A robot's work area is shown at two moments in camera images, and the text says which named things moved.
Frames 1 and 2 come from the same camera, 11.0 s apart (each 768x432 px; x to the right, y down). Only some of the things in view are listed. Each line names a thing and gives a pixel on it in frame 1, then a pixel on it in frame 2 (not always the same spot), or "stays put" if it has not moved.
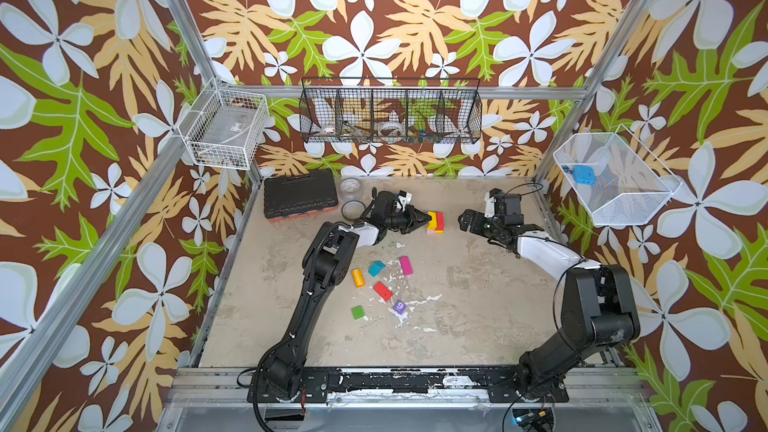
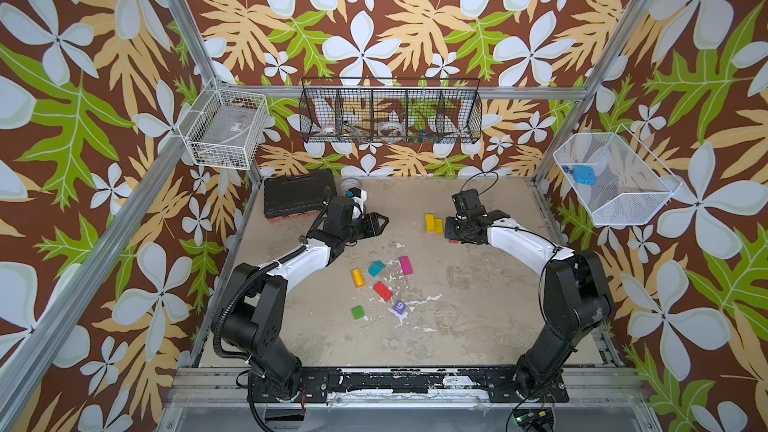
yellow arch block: x=432 y=225 stays put
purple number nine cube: x=400 y=307 stays put
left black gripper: x=413 y=218 → x=373 y=226
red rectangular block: x=384 y=292 stays put
